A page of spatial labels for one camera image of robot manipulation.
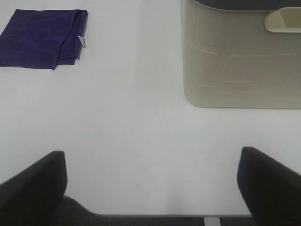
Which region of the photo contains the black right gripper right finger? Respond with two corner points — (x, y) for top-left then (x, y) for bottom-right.
(237, 147), (301, 226)

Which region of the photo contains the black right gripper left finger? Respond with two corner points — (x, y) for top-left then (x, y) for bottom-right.
(0, 151), (67, 226)

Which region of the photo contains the purple towel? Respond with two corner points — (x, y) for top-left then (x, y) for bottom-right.
(0, 9), (88, 70)

